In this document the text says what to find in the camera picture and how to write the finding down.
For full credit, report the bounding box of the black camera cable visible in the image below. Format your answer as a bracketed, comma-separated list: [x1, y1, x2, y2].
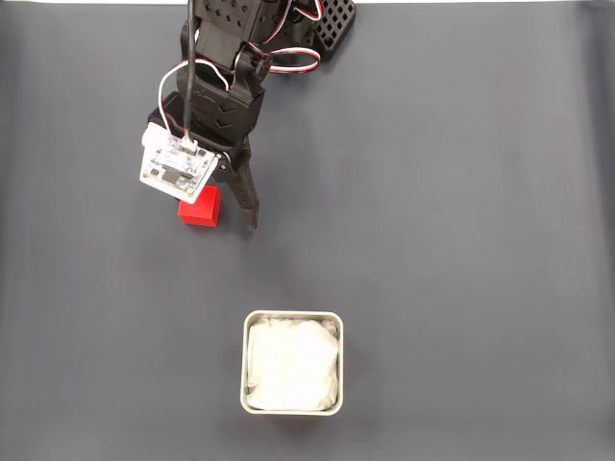
[182, 0, 199, 140]

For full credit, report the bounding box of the white square box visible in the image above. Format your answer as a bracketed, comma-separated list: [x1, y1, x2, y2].
[239, 309, 345, 417]

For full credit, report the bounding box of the red cube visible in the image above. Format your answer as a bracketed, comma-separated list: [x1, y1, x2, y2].
[177, 185, 223, 228]

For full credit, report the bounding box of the white camera circuit board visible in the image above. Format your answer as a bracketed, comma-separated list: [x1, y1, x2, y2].
[138, 121, 219, 206]

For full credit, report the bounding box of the white and red servo cable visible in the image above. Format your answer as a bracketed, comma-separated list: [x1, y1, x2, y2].
[239, 0, 323, 77]
[157, 57, 231, 143]

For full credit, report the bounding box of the white crumpled tissue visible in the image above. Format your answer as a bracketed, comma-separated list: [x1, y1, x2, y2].
[245, 314, 341, 412]

